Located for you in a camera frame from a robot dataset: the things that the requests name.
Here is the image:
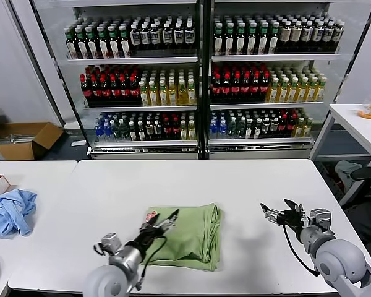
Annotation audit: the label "green polo shirt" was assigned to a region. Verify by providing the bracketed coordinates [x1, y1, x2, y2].
[140, 202, 225, 272]

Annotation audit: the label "white metal cabinet shelf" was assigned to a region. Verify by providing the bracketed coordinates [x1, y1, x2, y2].
[208, 137, 314, 146]
[90, 140, 200, 149]
[211, 54, 342, 62]
[83, 105, 200, 112]
[210, 101, 326, 111]
[67, 56, 200, 66]

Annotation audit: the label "silver metal parts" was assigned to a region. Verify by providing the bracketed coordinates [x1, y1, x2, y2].
[8, 132, 34, 145]

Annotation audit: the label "clear cup orange liquid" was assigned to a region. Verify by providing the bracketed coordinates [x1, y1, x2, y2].
[358, 94, 371, 120]

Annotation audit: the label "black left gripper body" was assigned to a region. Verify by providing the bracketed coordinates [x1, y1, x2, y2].
[127, 226, 164, 249]

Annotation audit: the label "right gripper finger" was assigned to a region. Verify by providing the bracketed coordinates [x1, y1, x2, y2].
[259, 202, 283, 223]
[283, 198, 304, 214]

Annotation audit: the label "dark bottle blue white label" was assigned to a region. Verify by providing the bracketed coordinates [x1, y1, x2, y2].
[332, 21, 343, 52]
[301, 21, 312, 52]
[322, 21, 333, 52]
[162, 22, 173, 47]
[150, 24, 161, 48]
[130, 24, 141, 48]
[173, 22, 184, 47]
[140, 24, 151, 48]
[184, 22, 195, 47]
[312, 21, 323, 52]

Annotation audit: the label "white side table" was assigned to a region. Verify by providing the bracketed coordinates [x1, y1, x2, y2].
[309, 103, 371, 173]

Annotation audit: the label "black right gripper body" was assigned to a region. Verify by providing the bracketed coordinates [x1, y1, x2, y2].
[279, 211, 311, 236]

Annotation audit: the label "black office chair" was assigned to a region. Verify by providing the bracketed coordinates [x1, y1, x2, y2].
[339, 166, 371, 245]

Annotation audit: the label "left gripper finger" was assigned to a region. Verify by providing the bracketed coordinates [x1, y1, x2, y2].
[140, 213, 158, 231]
[155, 209, 180, 231]

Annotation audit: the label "glass door drinks cabinet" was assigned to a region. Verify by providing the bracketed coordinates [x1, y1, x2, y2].
[204, 0, 371, 161]
[6, 0, 205, 161]

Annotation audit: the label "grey green garment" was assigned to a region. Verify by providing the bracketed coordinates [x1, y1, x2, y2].
[334, 160, 363, 192]

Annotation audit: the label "open cardboard box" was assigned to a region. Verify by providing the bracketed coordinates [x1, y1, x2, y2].
[0, 122, 65, 161]

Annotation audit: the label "crumpled light blue shirt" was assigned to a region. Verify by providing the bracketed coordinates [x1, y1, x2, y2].
[0, 189, 38, 239]

